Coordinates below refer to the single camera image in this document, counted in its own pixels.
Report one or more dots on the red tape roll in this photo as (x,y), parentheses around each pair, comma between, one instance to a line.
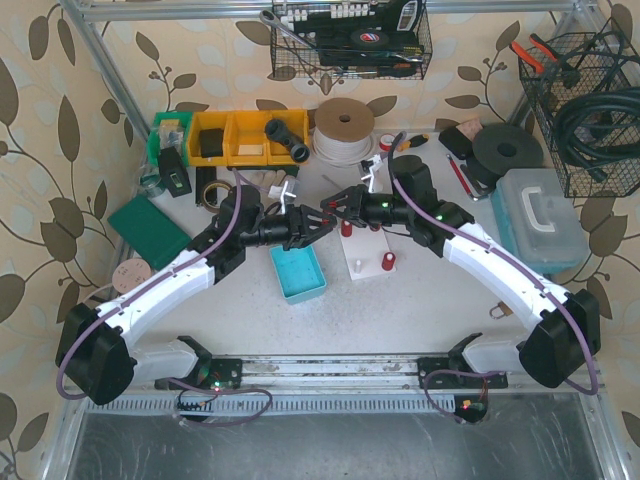
(385,142)

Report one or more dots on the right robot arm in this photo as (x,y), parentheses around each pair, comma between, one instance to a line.
(562,329)

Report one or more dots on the white cable spool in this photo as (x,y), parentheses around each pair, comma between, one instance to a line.
(344,132)

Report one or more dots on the turquoise plastic tray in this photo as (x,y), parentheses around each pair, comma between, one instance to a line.
(299,274)

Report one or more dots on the top wire basket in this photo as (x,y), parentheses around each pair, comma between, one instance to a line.
(331,40)

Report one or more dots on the wire basket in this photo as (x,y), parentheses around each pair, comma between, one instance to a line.
(331,40)
(588,111)

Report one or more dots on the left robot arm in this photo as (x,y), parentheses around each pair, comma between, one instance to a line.
(98,355)

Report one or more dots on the brown tape roll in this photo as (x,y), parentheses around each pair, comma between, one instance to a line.
(209,195)

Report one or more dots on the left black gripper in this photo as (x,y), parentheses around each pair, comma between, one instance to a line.
(296,227)

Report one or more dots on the white peg base plate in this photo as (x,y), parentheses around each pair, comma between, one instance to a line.
(364,251)

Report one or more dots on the black foam block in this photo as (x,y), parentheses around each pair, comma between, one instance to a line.
(211,142)

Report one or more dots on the clear turquoise storage box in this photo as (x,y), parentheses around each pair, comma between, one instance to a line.
(536,222)

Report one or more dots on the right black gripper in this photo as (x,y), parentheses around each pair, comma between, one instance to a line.
(356,206)

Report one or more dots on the round beige power strip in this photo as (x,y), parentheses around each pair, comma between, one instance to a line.
(130,274)

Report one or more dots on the black cable spool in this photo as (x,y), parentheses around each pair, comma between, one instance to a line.
(498,148)

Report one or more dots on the green sanding block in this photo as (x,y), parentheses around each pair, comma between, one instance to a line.
(149,232)

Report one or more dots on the green parts bin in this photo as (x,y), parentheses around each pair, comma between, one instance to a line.
(169,130)

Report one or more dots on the yellow black screwdriver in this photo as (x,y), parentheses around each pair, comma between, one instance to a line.
(413,142)

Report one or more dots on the red handled hex key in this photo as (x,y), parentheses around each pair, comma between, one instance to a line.
(472,187)

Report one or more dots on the black sponge block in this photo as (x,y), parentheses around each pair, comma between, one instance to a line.
(456,143)

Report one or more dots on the beige work glove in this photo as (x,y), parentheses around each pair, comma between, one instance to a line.
(264,180)

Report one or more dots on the black measuring device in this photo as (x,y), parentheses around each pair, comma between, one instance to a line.
(173,172)

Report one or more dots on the glass jar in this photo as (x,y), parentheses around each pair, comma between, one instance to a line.
(149,182)

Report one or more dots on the yellow parts bin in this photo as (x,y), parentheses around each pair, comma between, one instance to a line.
(245,144)

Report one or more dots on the right wire basket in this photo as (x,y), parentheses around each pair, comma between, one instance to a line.
(588,111)

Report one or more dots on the brass padlock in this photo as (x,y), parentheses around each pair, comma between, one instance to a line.
(499,311)

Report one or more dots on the orange handled pliers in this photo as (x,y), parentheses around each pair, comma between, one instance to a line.
(528,56)

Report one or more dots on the black pipe fitting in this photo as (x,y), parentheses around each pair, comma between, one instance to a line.
(277,131)

